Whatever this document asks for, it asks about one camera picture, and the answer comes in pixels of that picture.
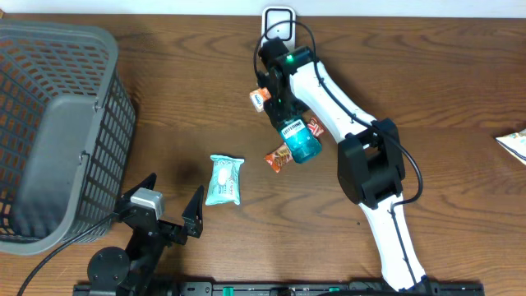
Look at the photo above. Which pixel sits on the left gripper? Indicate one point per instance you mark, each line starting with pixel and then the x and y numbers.
pixel 191 218

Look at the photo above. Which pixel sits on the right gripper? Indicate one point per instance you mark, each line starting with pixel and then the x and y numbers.
pixel 275 113

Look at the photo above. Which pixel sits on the small orange snack box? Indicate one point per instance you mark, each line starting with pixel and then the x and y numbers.
pixel 259 97

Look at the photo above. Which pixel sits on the blue mouthwash bottle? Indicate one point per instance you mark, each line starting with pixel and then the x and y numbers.
pixel 299 139

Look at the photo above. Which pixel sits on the red chocolate bar wrapper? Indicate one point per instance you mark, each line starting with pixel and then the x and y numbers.
pixel 282 155

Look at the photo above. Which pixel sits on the light blue tissue pack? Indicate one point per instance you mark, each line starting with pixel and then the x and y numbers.
pixel 224 184

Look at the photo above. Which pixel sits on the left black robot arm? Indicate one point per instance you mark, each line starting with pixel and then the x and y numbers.
pixel 131 271

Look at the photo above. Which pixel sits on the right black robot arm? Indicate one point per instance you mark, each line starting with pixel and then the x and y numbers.
pixel 370 166

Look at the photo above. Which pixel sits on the grey plastic shopping basket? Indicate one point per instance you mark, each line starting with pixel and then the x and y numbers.
pixel 67 125

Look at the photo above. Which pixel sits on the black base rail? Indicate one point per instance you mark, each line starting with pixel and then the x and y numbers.
pixel 196 288

